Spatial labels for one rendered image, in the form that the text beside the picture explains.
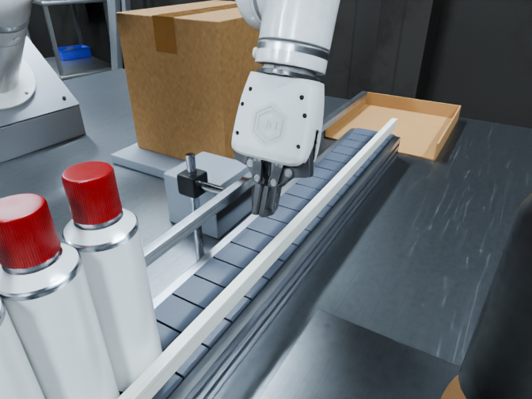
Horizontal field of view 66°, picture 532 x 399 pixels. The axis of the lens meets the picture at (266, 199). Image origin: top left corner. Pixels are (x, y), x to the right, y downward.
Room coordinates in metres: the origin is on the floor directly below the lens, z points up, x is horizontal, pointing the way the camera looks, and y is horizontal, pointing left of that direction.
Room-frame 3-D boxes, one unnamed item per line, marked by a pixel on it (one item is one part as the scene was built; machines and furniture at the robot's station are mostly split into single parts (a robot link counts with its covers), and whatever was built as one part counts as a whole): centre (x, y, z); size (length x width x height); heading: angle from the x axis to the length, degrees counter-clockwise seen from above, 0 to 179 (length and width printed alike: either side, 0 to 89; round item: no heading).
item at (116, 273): (0.25, 0.12, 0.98); 0.05 x 0.05 x 0.20
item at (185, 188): (0.47, 0.08, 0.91); 0.07 x 0.03 x 0.17; 59
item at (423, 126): (1.00, -0.33, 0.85); 0.30 x 0.26 x 0.04; 149
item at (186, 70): (0.90, 0.10, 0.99); 0.30 x 0.24 x 0.27; 149
